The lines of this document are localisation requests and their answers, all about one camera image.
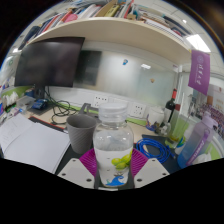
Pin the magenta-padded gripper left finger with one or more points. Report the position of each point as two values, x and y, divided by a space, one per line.
75 171

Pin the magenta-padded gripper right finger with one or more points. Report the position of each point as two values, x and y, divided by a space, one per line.
150 171

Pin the clear plastic water bottle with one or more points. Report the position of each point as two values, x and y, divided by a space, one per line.
113 143

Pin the large purple-blue water bottle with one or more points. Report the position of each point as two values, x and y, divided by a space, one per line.
196 143

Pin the black desk mat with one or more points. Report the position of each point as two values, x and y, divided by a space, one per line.
71 156

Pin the navy mouse pad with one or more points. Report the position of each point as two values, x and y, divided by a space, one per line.
171 160

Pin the grey ribbed cup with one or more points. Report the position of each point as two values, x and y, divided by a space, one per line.
80 133

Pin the open white paper notebook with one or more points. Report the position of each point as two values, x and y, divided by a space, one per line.
36 143

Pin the tall green glass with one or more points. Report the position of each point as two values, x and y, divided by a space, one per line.
177 131

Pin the white lidded jar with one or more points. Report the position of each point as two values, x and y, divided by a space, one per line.
155 116

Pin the dark wine bottle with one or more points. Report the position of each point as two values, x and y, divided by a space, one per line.
170 108

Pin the small blue device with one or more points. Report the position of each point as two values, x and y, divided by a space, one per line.
39 104

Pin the purple hanging banner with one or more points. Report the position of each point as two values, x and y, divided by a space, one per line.
199 71

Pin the black computer monitor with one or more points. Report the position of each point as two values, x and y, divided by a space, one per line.
48 61

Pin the rectangular ceiling light panel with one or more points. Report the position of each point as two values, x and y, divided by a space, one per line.
198 43

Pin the white wall power outlet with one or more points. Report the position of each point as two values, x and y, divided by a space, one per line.
100 100
139 110

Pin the group photo wall poster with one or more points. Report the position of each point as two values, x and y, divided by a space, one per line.
215 110

